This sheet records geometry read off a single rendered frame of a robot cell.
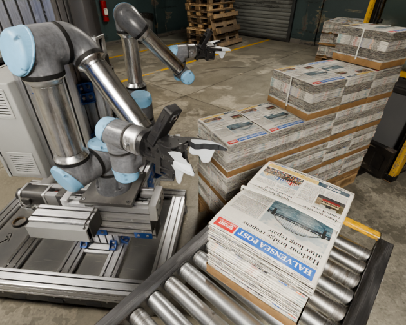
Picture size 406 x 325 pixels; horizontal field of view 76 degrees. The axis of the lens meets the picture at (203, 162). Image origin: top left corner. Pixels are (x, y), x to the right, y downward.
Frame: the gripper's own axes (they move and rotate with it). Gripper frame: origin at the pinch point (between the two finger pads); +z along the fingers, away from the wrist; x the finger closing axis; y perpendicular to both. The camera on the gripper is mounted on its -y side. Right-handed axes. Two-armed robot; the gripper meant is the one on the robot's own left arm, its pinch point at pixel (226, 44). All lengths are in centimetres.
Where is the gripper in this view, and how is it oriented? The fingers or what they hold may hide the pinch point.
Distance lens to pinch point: 172.9
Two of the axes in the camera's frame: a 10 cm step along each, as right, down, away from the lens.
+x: 3.4, 6.5, -6.8
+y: -0.5, 7.4, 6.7
